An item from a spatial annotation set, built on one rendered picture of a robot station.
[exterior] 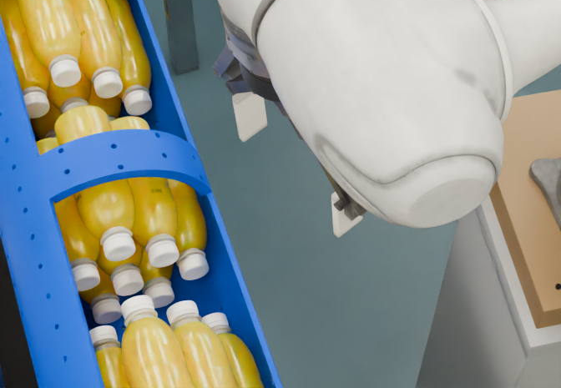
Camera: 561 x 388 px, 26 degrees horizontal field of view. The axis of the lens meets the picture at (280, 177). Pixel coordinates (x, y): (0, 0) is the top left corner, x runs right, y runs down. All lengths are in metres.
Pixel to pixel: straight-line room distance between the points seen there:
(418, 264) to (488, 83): 2.11
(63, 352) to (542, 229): 0.67
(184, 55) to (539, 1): 2.30
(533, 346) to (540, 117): 0.34
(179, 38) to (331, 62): 2.29
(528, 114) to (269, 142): 1.29
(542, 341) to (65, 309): 0.64
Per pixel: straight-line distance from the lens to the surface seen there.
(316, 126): 0.73
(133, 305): 1.48
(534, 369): 1.80
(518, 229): 1.69
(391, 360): 2.73
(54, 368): 1.47
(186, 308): 1.53
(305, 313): 2.77
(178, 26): 2.97
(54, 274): 1.49
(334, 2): 0.74
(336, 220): 1.06
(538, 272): 1.67
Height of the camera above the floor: 2.51
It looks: 59 degrees down
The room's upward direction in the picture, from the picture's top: straight up
